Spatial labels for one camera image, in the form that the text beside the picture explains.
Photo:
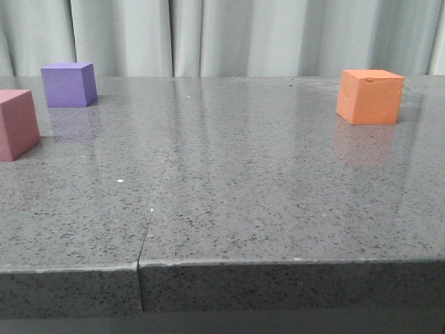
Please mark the orange foam cube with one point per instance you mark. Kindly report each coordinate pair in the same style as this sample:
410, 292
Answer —
370, 97

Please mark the grey pleated curtain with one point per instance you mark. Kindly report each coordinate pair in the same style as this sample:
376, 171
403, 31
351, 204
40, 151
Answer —
223, 38

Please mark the pink foam cube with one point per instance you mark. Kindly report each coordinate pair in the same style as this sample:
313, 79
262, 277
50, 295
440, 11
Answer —
19, 126

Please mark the purple foam cube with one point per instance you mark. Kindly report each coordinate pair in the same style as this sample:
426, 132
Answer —
69, 84

